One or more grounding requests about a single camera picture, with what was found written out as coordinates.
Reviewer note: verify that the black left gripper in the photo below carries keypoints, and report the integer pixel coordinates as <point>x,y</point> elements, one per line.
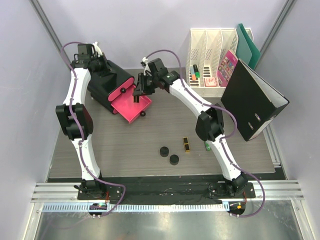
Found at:
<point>100,66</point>

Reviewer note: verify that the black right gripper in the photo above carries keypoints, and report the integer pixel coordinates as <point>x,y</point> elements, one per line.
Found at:
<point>141,89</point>

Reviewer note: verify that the gold black lipstick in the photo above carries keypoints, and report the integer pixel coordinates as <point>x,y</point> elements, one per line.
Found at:
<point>136,99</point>
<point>186,144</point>

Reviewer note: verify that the black drawer cabinet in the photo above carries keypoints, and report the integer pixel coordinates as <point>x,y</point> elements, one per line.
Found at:
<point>104,82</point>

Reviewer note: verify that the green lip balm tube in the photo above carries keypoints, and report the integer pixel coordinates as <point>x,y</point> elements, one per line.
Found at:
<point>207,147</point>

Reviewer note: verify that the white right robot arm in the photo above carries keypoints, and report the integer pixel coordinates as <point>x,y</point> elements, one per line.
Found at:
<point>209,125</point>

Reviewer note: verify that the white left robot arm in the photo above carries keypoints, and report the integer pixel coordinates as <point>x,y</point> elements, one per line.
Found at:
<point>75,120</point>

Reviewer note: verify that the pink sticky note pad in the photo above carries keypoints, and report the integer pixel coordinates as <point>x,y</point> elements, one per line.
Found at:
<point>210,82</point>

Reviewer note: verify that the black round compact right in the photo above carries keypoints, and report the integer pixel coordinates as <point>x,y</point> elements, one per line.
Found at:
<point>174,159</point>

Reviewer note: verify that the white mesh file organizer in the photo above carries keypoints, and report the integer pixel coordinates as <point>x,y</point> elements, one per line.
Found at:
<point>207,47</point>

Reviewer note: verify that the pink sticker booklet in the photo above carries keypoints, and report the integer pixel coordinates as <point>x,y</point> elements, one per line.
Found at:
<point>226,68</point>

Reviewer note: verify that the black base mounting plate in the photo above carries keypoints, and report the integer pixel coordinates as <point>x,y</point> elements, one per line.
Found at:
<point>171,189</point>

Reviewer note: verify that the teal plastic folder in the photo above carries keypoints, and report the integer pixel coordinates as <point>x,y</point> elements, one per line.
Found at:
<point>246,49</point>

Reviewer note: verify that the black lever arch binder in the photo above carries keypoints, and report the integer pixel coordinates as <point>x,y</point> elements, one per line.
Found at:
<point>252,101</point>

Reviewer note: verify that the aluminium frame rail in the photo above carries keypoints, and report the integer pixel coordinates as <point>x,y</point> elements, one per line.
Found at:
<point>63,197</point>

